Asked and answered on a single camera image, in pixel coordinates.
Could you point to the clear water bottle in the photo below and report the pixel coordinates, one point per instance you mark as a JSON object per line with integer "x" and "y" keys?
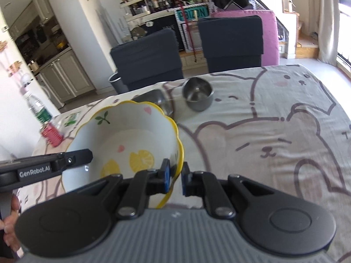
{"x": 38, "y": 109}

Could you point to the white lemon print bowl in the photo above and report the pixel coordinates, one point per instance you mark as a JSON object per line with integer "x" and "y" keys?
{"x": 131, "y": 137}

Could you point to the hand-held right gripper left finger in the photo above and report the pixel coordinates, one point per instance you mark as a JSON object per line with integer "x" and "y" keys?
{"x": 166, "y": 178}

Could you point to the cluttered storage shelf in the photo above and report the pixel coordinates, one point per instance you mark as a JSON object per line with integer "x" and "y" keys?
{"x": 142, "y": 5}

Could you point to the cream kitchen cabinet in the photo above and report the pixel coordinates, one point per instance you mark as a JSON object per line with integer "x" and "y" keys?
{"x": 65, "y": 76}

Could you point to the person's left hand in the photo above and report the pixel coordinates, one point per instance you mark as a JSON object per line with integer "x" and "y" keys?
{"x": 12, "y": 224}

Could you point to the red drink can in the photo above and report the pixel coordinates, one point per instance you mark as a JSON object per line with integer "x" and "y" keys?
{"x": 53, "y": 135}

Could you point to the dark blue chair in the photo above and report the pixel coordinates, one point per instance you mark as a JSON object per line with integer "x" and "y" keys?
{"x": 230, "y": 41}
{"x": 148, "y": 57}

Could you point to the stainless steel cup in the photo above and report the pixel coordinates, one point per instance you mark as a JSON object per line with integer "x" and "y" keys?
{"x": 197, "y": 101}

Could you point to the pink sofa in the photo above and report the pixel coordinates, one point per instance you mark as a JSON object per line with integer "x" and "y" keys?
{"x": 270, "y": 38}

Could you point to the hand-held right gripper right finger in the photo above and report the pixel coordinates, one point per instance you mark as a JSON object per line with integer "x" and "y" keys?
{"x": 185, "y": 180}

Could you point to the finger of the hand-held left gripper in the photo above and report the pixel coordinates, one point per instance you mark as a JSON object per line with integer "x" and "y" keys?
{"x": 79, "y": 157}

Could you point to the beige curtain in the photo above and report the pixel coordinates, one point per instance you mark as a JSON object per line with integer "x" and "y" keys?
{"x": 327, "y": 19}

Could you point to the bear print tablecloth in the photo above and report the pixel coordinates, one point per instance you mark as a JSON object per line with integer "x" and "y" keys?
{"x": 274, "y": 131}

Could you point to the framed teal sign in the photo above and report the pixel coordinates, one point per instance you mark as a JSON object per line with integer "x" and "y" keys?
{"x": 192, "y": 13}

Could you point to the square stainless steel tray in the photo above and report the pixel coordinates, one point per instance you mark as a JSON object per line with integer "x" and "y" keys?
{"x": 153, "y": 97}

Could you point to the grey trash bin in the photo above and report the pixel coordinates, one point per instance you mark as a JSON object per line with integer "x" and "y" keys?
{"x": 116, "y": 83}

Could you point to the white staircase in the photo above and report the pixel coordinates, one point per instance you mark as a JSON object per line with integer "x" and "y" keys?
{"x": 285, "y": 2}

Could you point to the red pole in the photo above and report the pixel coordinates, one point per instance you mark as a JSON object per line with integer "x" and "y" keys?
{"x": 192, "y": 43}

